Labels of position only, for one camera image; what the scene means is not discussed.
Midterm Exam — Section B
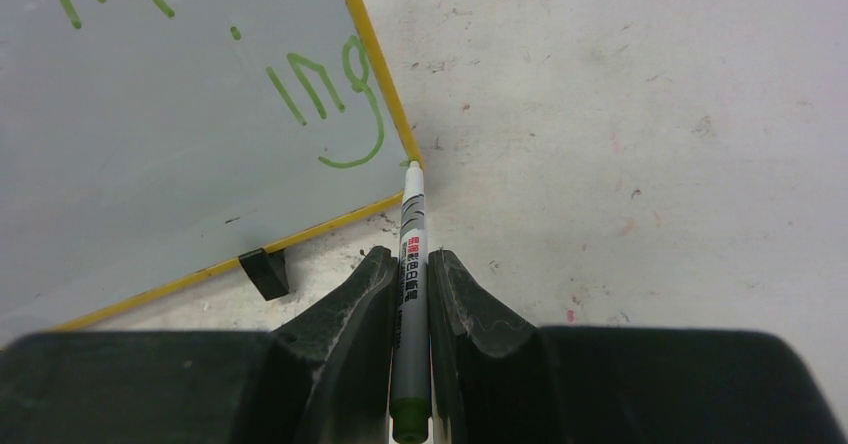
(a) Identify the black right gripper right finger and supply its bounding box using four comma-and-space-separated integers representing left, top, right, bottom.
428, 249, 535, 443

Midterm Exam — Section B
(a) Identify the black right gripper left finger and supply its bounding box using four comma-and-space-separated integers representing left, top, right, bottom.
273, 246, 397, 443

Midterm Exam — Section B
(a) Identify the green white marker pen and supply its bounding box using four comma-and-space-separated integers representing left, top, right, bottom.
389, 161, 432, 443

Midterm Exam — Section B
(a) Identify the yellow framed whiteboard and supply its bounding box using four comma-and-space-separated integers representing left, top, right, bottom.
1, 0, 419, 343

